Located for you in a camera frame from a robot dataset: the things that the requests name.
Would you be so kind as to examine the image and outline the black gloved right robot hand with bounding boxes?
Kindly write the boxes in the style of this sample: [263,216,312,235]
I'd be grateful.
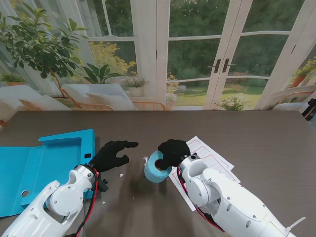
[155,138,192,171]

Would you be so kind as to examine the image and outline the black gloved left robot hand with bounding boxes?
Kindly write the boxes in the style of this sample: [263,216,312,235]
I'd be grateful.
[88,140,139,173]

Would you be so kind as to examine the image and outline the blue label roll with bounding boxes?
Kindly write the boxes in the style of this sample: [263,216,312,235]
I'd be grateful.
[143,150,173,184]

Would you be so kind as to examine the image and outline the blue file box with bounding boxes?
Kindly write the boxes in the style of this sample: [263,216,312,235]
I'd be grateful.
[0,128,99,218]

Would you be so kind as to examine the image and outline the printed garden window backdrop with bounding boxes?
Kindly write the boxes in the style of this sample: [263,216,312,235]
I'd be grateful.
[0,0,316,112]

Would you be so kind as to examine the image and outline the black stand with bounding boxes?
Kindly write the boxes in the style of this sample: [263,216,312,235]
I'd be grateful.
[301,98,316,121]

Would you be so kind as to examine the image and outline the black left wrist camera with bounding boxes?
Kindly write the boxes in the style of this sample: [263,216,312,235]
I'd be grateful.
[97,178,109,193]

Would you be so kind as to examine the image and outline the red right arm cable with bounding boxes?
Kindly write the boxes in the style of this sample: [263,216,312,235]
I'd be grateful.
[177,170,225,234]

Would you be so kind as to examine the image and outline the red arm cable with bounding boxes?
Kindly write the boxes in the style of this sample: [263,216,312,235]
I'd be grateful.
[74,167,101,237]
[177,170,225,234]

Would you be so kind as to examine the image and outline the red left arm cable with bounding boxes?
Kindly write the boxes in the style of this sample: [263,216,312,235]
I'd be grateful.
[74,167,101,237]

